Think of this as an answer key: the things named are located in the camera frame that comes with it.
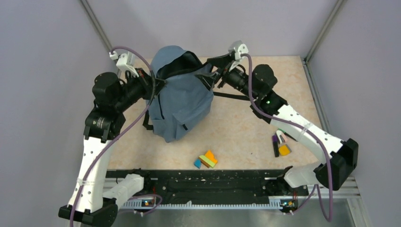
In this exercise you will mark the aluminium frame rail left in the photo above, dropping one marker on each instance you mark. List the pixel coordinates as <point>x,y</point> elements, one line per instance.
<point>96,24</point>

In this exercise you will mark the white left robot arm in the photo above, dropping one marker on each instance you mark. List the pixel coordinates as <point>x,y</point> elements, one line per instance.
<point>89,203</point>

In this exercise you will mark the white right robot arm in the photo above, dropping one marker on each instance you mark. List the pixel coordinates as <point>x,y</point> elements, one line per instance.
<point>337,158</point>

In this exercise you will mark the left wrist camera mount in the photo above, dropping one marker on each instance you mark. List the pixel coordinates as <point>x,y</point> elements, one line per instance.
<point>124,62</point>

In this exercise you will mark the yellow grey sharpener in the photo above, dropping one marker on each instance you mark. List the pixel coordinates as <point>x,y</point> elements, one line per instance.
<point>284,150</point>

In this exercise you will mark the blue eraser wedge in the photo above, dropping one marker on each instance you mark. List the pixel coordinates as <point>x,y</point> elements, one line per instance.
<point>197,163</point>

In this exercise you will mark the purple cap black marker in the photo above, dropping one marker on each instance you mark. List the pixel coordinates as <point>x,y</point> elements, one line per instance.
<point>275,145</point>

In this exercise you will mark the green cap black marker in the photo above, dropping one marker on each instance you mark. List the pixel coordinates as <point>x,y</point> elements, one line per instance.
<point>286,134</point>

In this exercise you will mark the blue student backpack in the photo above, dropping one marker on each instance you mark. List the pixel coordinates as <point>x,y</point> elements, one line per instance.
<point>185,100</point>

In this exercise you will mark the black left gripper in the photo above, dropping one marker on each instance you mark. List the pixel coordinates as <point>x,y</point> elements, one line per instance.
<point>145,81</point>

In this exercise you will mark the aluminium frame rail right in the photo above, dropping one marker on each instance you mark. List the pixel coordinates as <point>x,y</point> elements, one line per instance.
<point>325,29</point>

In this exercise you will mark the orange eraser block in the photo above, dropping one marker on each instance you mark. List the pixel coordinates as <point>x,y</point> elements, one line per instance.
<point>210,156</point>

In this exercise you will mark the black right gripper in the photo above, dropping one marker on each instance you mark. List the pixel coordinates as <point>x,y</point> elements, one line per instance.
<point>221,64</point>

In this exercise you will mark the green brown eraser block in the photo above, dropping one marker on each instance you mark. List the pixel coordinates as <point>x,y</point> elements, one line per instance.
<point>206,161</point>

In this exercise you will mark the aluminium frame rail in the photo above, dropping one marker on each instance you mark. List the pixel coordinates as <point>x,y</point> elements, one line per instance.
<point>325,29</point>
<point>96,24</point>

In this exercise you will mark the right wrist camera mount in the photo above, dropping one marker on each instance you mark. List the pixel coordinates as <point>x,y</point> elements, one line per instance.
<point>236,50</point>

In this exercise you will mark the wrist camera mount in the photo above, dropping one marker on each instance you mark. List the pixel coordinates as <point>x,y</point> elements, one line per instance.
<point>236,50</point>
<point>124,62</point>

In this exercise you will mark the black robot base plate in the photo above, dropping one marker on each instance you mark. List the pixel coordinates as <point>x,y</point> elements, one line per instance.
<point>213,187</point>

